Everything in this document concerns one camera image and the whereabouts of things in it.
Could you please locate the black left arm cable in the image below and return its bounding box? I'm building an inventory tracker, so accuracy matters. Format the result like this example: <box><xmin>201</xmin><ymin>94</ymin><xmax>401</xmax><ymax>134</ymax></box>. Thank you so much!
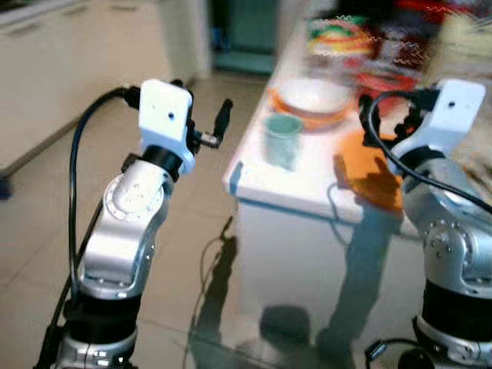
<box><xmin>68</xmin><ymin>86</ymin><xmax>143</xmax><ymax>308</ymax></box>

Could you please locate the colourful snack bag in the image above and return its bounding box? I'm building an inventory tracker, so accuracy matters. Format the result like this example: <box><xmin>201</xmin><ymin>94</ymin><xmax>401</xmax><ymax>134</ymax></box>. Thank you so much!
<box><xmin>307</xmin><ymin>17</ymin><xmax>377</xmax><ymax>60</ymax></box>

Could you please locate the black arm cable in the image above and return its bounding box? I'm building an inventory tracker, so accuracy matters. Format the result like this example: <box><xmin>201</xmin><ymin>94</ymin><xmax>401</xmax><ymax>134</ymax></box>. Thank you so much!
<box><xmin>68</xmin><ymin>86</ymin><xmax>143</xmax><ymax>308</ymax></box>
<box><xmin>363</xmin><ymin>89</ymin><xmax>492</xmax><ymax>214</ymax></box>

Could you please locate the orange plate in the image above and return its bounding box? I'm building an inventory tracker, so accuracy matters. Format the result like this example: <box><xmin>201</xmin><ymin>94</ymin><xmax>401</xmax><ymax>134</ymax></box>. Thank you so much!
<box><xmin>267</xmin><ymin>86</ymin><xmax>359</xmax><ymax>132</ymax></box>

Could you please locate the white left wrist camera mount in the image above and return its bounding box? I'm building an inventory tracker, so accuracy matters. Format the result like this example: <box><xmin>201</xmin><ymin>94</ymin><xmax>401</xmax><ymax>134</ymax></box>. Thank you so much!
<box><xmin>138</xmin><ymin>79</ymin><xmax>195</xmax><ymax>175</ymax></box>

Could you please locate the green cup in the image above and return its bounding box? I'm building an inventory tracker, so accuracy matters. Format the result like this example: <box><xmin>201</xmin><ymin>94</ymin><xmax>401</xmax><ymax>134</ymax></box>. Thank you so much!
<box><xmin>264</xmin><ymin>114</ymin><xmax>305</xmax><ymax>171</ymax></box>

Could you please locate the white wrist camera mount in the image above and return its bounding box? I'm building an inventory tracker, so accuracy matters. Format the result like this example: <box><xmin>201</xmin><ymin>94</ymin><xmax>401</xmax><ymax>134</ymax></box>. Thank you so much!
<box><xmin>138</xmin><ymin>79</ymin><xmax>195</xmax><ymax>175</ymax></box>
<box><xmin>391</xmin><ymin>78</ymin><xmax>487</xmax><ymax>167</ymax></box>

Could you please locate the red packet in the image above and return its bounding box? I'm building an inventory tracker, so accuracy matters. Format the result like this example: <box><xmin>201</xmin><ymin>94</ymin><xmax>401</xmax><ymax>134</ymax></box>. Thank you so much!
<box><xmin>356</xmin><ymin>68</ymin><xmax>421</xmax><ymax>98</ymax></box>

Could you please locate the cream kitchen cabinet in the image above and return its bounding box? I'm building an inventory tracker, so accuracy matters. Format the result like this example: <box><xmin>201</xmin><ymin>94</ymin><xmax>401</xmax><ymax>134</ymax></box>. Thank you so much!
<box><xmin>0</xmin><ymin>0</ymin><xmax>210</xmax><ymax>171</ymax></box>

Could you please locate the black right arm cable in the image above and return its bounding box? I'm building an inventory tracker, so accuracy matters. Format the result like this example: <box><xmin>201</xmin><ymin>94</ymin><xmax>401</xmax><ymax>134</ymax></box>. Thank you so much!
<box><xmin>363</xmin><ymin>89</ymin><xmax>492</xmax><ymax>214</ymax></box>

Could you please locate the white table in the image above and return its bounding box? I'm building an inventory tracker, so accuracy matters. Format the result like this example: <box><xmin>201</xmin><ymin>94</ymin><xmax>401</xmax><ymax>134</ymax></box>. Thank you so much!
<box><xmin>223</xmin><ymin>23</ymin><xmax>492</xmax><ymax>354</ymax></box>

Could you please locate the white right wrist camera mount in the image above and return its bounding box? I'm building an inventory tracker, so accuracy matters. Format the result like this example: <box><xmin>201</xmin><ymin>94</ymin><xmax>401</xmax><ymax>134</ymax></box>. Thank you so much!
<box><xmin>391</xmin><ymin>78</ymin><xmax>487</xmax><ymax>167</ymax></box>

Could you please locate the beige bag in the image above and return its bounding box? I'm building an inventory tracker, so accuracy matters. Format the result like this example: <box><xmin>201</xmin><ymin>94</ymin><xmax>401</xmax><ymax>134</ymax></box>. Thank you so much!
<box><xmin>437</xmin><ymin>11</ymin><xmax>492</xmax><ymax>79</ymax></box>

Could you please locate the orange placemat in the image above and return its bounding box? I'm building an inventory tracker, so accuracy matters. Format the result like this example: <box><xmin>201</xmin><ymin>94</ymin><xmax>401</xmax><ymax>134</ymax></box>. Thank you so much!
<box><xmin>333</xmin><ymin>129</ymin><xmax>406</xmax><ymax>213</ymax></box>

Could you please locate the white bowl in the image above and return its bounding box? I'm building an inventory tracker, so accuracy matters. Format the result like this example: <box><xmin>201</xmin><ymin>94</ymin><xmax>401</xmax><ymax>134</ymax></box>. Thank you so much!
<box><xmin>277</xmin><ymin>77</ymin><xmax>353</xmax><ymax>118</ymax></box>

